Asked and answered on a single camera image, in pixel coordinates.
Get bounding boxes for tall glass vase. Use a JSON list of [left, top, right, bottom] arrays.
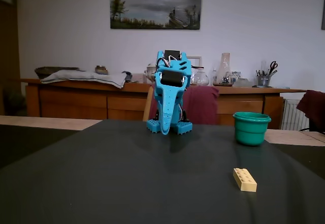
[[212, 53, 234, 87]]

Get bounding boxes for wooden sideboard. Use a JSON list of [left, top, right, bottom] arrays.
[[21, 78, 307, 130]]

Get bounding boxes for dark red draped cloth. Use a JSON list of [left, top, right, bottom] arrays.
[[296, 89, 325, 135]]

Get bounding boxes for blue gripper with motor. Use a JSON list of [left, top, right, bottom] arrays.
[[152, 69, 191, 136]]

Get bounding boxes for small ceramic jar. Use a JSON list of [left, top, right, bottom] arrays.
[[94, 65, 109, 75]]

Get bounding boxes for wooden chair frame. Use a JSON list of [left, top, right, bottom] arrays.
[[143, 85, 154, 122]]

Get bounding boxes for white radiator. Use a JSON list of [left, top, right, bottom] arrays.
[[281, 99, 310, 131]]

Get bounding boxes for black handled scissors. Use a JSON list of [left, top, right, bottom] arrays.
[[268, 60, 279, 76]]

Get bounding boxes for small white photo frame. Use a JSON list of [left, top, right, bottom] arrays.
[[186, 55, 203, 70]]

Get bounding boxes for white ceramic tureen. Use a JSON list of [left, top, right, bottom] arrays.
[[144, 62, 158, 84]]

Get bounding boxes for cream lego brick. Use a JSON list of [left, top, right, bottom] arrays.
[[233, 167, 257, 193]]

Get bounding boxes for folded grey cloth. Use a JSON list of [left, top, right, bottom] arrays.
[[40, 69, 133, 89]]

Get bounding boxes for lake landscape painting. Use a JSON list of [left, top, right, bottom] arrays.
[[110, 0, 203, 30]]

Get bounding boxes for green plastic cup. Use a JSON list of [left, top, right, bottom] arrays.
[[233, 111, 272, 146]]

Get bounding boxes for grey pen holder cup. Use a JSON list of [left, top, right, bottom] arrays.
[[257, 75, 271, 87]]

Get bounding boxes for dark grey table mat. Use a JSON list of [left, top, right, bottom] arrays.
[[0, 119, 325, 224]]

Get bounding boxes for clear glass dish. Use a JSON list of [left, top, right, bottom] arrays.
[[233, 78, 255, 87]]

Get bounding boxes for round glass jar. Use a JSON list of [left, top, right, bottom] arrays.
[[194, 70, 209, 86]]

